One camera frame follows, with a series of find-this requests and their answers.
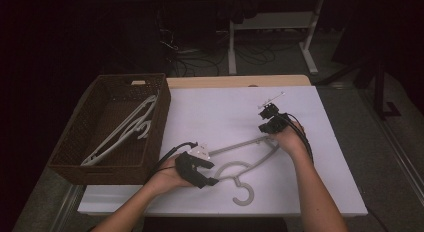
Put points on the person's right hand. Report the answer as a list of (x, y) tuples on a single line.
[(290, 140)]

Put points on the grey plastic clothes hanger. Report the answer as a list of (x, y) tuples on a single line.
[(240, 145), (144, 136), (116, 133)]

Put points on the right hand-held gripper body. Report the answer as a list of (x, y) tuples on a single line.
[(287, 122)]

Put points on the brown wicker basket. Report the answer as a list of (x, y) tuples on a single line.
[(70, 138)]

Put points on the white metal desk frame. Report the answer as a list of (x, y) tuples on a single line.
[(273, 20)]

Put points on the person's left hand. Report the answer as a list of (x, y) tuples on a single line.
[(166, 178)]

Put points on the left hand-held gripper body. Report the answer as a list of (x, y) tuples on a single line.
[(188, 167)]

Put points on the dark metal stand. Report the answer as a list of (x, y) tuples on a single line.
[(380, 92)]

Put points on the person's dark clothing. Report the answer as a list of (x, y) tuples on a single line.
[(216, 225)]

